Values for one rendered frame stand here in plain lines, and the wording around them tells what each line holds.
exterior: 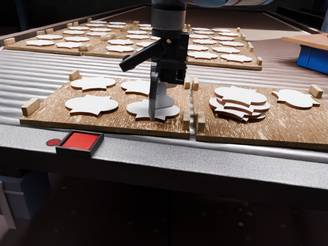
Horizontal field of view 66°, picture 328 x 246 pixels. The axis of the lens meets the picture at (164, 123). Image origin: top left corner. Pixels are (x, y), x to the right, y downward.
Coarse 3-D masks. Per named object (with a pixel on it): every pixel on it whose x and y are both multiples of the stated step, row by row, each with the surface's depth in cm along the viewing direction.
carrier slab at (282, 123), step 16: (192, 96) 80; (208, 96) 78; (272, 96) 80; (208, 112) 68; (272, 112) 70; (288, 112) 70; (304, 112) 71; (320, 112) 71; (208, 128) 60; (224, 128) 61; (240, 128) 61; (256, 128) 61; (272, 128) 62; (288, 128) 62; (304, 128) 62; (320, 128) 63; (272, 144) 58; (288, 144) 57; (304, 144) 57; (320, 144) 57
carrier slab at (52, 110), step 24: (48, 96) 73; (72, 96) 74; (120, 96) 75; (144, 96) 76; (24, 120) 61; (48, 120) 61; (72, 120) 61; (96, 120) 62; (120, 120) 62; (144, 120) 63; (168, 120) 63
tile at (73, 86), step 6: (84, 78) 85; (90, 78) 85; (96, 78) 86; (102, 78) 86; (108, 78) 86; (72, 84) 79; (78, 84) 80; (84, 84) 80; (90, 84) 80; (96, 84) 80; (102, 84) 81; (108, 84) 81; (114, 84) 82; (84, 90) 77; (90, 90) 78; (96, 90) 79; (102, 90) 79
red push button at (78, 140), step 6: (72, 138) 55; (78, 138) 56; (84, 138) 56; (90, 138) 56; (96, 138) 56; (66, 144) 53; (72, 144) 53; (78, 144) 53; (84, 144) 53; (90, 144) 54
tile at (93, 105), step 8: (88, 96) 72; (96, 96) 72; (72, 104) 67; (80, 104) 67; (88, 104) 67; (96, 104) 67; (104, 104) 67; (112, 104) 68; (72, 112) 63; (80, 112) 63; (88, 112) 63; (96, 112) 63; (104, 112) 65; (112, 112) 66
